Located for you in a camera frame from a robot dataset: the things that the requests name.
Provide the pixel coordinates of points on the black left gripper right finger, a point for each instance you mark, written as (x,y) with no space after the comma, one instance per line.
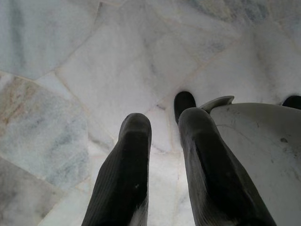
(207,164)

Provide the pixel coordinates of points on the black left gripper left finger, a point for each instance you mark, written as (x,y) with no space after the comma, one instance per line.
(127,169)

